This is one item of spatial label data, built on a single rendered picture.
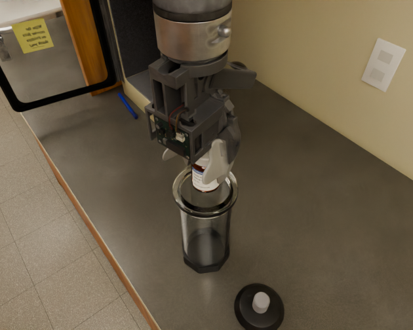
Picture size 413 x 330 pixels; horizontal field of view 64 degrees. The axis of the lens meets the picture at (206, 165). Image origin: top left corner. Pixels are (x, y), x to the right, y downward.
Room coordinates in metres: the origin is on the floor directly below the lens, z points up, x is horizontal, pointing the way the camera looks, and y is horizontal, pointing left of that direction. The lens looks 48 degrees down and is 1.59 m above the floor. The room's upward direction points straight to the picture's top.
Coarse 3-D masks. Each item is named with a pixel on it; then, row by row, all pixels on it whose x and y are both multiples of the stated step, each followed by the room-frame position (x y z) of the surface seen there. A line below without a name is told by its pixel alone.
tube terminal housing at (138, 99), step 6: (114, 30) 0.88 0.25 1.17; (120, 60) 0.89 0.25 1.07; (126, 78) 0.88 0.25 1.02; (126, 84) 0.88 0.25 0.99; (126, 90) 0.89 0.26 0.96; (132, 90) 0.85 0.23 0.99; (132, 96) 0.86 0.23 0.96; (138, 96) 0.82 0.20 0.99; (138, 102) 0.83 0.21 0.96; (144, 102) 0.79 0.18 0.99; (150, 102) 0.77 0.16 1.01
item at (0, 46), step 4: (0, 40) 0.75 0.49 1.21; (0, 44) 0.74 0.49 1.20; (4, 44) 0.75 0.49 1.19; (0, 48) 0.75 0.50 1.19; (4, 48) 0.75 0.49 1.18; (0, 52) 0.74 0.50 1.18; (4, 52) 0.75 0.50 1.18; (8, 52) 0.75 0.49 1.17; (0, 56) 0.74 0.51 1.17; (4, 56) 0.75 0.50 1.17; (8, 56) 0.75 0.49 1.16; (4, 60) 0.74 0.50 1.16
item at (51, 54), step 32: (0, 0) 0.78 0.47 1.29; (32, 0) 0.81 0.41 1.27; (64, 0) 0.85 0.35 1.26; (0, 32) 0.77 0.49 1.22; (32, 32) 0.80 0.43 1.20; (64, 32) 0.83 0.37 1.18; (96, 32) 0.87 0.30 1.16; (0, 64) 0.75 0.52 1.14; (32, 64) 0.78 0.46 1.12; (64, 64) 0.82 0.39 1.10; (96, 64) 0.86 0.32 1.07; (32, 96) 0.77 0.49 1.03
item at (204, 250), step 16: (176, 176) 0.36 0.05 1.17; (176, 192) 0.32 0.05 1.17; (192, 192) 0.37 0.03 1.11; (208, 192) 0.38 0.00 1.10; (224, 192) 0.36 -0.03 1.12; (192, 208) 0.29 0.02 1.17; (208, 208) 0.29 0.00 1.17; (224, 208) 0.29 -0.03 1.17; (192, 224) 0.30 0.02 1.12; (208, 224) 0.29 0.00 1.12; (224, 224) 0.31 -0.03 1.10; (192, 240) 0.30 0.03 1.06; (208, 240) 0.29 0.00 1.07; (224, 240) 0.31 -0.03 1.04; (192, 256) 0.30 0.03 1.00; (208, 256) 0.29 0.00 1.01
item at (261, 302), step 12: (252, 288) 0.24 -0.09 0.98; (264, 288) 0.24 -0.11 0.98; (240, 300) 0.22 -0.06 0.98; (252, 300) 0.22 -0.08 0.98; (264, 300) 0.21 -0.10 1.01; (276, 300) 0.22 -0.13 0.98; (240, 312) 0.20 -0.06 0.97; (252, 312) 0.20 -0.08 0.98; (264, 312) 0.20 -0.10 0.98; (276, 312) 0.20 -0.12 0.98; (252, 324) 0.18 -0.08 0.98; (264, 324) 0.18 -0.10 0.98; (276, 324) 0.18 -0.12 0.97
